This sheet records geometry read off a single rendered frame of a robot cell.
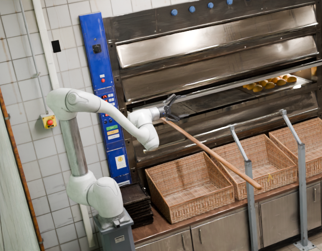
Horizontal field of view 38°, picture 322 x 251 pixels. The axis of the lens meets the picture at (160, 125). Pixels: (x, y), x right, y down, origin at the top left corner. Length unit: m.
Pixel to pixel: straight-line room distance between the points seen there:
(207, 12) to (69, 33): 1.10
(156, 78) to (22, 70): 1.02
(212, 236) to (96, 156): 1.10
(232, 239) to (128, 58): 1.64
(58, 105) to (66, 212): 1.33
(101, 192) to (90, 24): 1.25
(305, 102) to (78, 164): 2.36
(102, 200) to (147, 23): 1.45
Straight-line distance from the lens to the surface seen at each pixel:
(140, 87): 3.63
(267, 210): 3.89
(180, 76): 3.74
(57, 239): 3.93
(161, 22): 3.63
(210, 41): 3.79
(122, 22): 3.52
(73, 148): 2.83
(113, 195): 2.80
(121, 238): 2.93
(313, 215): 4.21
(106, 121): 3.58
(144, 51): 3.59
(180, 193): 3.93
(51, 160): 3.63
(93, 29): 3.42
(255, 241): 3.89
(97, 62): 3.46
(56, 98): 2.72
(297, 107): 4.41
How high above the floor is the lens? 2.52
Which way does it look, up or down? 21 degrees down
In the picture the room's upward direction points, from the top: 8 degrees counter-clockwise
